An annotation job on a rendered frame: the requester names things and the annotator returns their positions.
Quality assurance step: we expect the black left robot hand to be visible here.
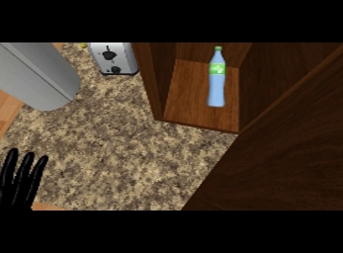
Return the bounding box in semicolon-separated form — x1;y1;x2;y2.
0;147;51;211

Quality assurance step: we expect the brown wooden cabinet door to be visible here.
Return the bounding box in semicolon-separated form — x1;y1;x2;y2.
179;42;343;211

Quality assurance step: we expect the silver toaster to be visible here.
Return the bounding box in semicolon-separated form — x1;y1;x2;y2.
86;42;141;76

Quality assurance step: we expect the brown wooden cabinet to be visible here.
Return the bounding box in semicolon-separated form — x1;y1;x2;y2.
131;42;343;134

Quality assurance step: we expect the blue water bottle green cap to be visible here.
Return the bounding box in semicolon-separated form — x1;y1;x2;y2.
206;45;228;109

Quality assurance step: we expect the grey rounded appliance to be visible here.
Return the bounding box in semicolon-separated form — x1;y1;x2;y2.
0;42;83;113

